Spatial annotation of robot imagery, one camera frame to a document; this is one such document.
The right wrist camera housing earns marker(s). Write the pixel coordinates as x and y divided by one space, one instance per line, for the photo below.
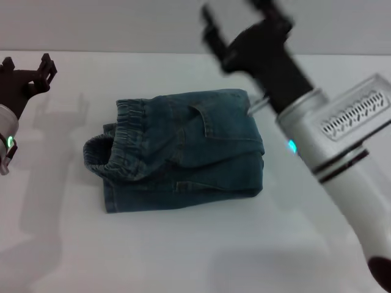
357 113

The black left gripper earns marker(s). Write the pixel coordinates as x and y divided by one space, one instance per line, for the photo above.
15 88

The blue denim shorts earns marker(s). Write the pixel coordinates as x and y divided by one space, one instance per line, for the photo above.
189 164

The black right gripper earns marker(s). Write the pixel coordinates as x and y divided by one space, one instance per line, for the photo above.
268 61

